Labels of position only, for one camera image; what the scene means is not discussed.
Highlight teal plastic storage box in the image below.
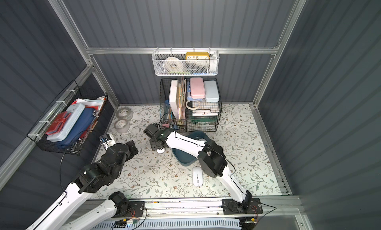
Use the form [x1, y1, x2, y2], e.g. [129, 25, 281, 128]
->
[172, 131, 210, 167]

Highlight white mouse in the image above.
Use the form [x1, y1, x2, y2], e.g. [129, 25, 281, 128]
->
[192, 167, 203, 187]

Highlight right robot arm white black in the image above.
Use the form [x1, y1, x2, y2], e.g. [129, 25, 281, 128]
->
[143, 123, 253, 213]

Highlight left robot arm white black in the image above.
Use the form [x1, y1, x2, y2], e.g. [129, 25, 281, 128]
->
[29, 134, 139, 230]

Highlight clear tape roll near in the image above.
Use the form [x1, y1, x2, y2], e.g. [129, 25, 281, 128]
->
[114, 120, 130, 133]

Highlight clear tape roll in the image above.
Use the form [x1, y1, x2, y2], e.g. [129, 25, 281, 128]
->
[116, 107, 134, 121]
[114, 120, 130, 133]

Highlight clear tape roll far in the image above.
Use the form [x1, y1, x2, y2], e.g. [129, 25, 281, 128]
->
[116, 107, 134, 121]

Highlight white book upright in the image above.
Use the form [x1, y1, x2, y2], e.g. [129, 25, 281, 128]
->
[168, 80, 179, 119]

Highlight navy blue pouch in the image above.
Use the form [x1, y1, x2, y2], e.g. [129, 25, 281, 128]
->
[54, 108, 95, 149]

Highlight pink pencil case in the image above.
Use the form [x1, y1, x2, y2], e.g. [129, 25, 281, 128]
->
[190, 77, 205, 99]

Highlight white plastic case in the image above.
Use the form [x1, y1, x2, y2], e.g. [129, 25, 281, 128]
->
[47, 103, 85, 142]

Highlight light blue pencil case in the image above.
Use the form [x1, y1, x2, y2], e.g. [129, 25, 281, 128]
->
[203, 80, 220, 103]

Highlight white tape roll in basket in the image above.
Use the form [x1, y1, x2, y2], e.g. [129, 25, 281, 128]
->
[164, 57, 184, 73]

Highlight red wallet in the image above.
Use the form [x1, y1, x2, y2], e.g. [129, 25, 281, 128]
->
[45, 111, 71, 135]

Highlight white mesh hanging basket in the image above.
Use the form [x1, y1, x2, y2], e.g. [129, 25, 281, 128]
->
[152, 50, 220, 76]

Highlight yellow clock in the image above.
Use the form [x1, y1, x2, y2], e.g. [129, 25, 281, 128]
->
[186, 52, 210, 60]

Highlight black wire desk organizer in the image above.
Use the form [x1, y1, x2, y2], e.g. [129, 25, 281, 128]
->
[160, 78, 222, 132]

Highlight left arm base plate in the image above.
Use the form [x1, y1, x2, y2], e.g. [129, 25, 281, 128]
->
[114, 201, 145, 219]

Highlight black wire side basket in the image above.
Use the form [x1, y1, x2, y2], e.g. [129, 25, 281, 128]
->
[27, 85, 108, 155]

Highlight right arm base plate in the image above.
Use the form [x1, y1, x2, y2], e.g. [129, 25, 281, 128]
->
[221, 198, 264, 215]

